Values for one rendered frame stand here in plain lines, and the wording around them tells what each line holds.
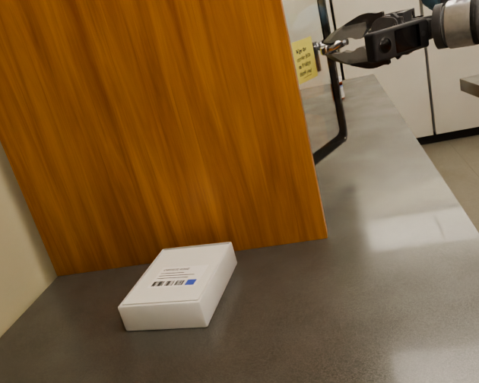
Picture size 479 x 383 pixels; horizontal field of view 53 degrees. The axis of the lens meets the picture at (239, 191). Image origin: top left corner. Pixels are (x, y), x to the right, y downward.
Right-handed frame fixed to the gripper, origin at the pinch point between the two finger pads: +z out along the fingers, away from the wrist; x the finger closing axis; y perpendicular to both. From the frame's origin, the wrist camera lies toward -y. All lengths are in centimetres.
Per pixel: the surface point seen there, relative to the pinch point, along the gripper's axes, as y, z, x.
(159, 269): -44, 11, -22
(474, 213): 175, 18, -120
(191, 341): -52, -1, -26
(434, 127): 298, 70, -107
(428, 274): -31.6, -23.7, -26.1
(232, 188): -30.6, 5.2, -15.1
